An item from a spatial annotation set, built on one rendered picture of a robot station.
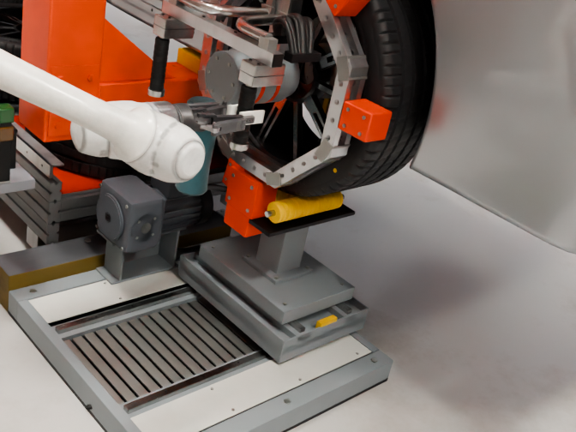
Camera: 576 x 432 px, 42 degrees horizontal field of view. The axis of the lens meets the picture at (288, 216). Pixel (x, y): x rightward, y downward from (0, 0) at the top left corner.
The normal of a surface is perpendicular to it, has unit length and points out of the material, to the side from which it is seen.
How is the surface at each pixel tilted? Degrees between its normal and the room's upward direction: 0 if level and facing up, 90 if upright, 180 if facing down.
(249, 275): 0
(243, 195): 90
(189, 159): 86
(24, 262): 0
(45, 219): 90
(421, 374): 0
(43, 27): 90
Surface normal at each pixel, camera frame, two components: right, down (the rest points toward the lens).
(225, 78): -0.73, 0.18
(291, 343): 0.66, 0.45
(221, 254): 0.19, -0.88
